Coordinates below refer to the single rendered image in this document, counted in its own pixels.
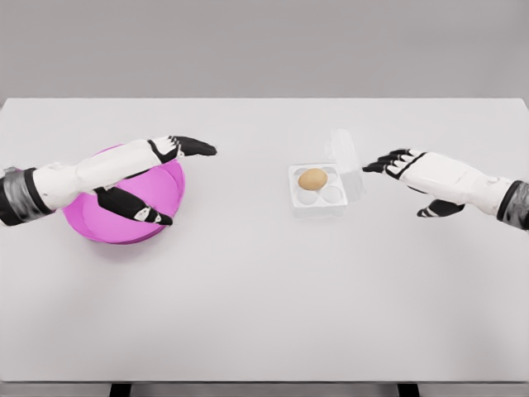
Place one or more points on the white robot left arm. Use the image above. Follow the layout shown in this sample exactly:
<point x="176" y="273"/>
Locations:
<point x="45" y="186"/>

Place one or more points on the clear plastic egg box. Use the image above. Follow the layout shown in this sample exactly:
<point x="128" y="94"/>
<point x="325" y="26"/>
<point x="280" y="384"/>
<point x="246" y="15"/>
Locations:
<point x="330" y="196"/>

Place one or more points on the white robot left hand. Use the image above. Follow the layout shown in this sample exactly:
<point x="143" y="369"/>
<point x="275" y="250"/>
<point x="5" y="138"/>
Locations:
<point x="124" y="159"/>

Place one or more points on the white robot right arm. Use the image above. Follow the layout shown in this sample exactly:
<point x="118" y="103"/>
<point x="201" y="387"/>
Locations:
<point x="512" y="202"/>

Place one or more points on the pink round bowl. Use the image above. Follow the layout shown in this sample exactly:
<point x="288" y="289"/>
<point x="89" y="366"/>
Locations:
<point x="136" y="207"/>

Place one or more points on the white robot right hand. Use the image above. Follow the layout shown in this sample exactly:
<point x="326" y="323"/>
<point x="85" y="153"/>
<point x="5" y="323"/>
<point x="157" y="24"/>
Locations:
<point x="442" y="175"/>

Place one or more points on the brown egg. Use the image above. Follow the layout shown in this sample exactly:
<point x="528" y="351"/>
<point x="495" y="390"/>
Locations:
<point x="313" y="179"/>

